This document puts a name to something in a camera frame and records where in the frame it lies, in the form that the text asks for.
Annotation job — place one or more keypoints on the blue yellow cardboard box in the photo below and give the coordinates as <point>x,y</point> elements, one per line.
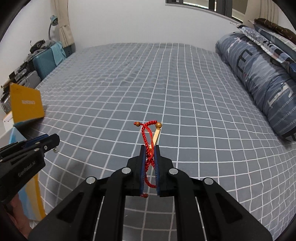
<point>26,108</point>

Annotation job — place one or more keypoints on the beige curtain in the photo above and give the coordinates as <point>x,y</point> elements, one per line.
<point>65,33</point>

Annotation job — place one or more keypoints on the teal suitcase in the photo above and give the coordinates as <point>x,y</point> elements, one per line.
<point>45,62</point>

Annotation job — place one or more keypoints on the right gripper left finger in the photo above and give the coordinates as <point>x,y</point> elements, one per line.
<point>141,162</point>

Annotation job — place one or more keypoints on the blue desk lamp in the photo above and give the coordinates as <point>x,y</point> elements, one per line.
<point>54,22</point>

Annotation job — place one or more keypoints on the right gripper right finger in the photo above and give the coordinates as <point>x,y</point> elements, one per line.
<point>156,167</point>

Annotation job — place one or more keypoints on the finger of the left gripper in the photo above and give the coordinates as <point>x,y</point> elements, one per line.
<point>45,142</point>

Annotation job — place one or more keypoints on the patterned pillow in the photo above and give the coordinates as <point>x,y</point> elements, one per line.
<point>281,50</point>

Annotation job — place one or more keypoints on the grey checked bed sheet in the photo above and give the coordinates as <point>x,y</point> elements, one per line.
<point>211,127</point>

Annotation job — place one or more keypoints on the grey suitcase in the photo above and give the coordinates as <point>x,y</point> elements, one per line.
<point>32,80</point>

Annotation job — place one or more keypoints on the blue patterned folded duvet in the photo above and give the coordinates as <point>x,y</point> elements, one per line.
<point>271,87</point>

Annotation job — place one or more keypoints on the window frame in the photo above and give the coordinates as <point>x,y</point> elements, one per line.
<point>235,9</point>

